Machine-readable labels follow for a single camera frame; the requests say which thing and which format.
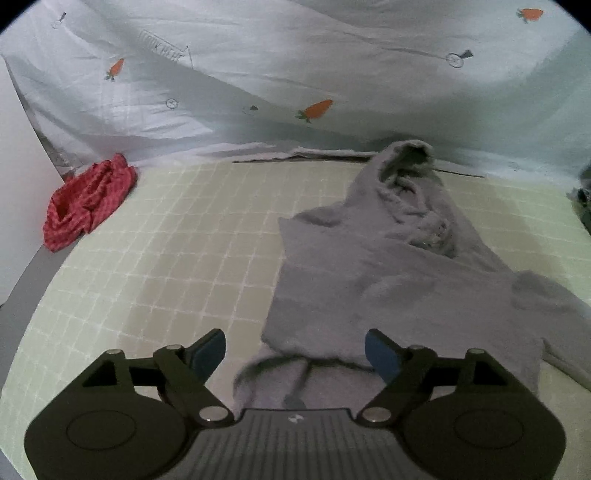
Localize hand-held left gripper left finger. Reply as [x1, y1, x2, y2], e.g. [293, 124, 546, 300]
[81, 329, 232, 425]

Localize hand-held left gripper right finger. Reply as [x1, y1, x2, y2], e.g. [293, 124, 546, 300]
[359, 329, 511, 425]

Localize grey hoodie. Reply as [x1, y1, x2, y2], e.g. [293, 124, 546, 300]
[233, 140, 591, 411]

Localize green checked mat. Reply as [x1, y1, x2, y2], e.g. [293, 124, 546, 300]
[4, 154, 591, 480]

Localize red patterned cloth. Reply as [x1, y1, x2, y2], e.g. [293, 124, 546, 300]
[43, 152, 139, 253]

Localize white rounded board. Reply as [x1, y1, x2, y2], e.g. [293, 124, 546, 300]
[0, 59, 64, 306]

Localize dark grey folded garment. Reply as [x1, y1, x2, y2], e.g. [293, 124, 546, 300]
[570, 161, 591, 234]

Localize carrot print quilt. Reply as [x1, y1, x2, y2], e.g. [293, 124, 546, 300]
[0, 0, 591, 185]

